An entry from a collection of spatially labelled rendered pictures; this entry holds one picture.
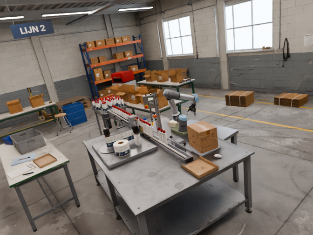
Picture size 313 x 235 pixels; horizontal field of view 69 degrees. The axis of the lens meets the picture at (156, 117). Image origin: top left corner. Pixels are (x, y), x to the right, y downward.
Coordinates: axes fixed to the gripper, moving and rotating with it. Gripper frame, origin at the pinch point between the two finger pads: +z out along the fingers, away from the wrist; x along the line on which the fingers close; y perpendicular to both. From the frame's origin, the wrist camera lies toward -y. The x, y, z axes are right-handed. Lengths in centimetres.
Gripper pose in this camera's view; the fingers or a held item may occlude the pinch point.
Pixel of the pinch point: (190, 115)
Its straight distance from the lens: 363.9
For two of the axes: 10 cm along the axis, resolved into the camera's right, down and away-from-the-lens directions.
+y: 2.4, 2.3, -9.4
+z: -1.4, 9.7, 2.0
